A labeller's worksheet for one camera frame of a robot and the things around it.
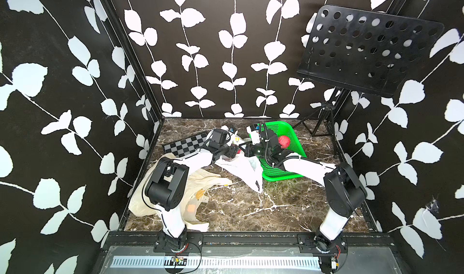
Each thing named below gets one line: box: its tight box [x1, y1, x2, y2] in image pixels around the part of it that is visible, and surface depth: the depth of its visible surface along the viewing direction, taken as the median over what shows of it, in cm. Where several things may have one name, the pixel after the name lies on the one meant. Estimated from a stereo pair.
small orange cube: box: [186, 204, 196, 212], surface depth 82 cm
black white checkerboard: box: [163, 132, 208, 158], surface depth 106 cm
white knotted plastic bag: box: [198, 134, 264, 194], surface depth 83 cm
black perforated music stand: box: [293, 4, 444, 176], surface depth 65 cm
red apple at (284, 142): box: [277, 135, 291, 150], surface depth 103 cm
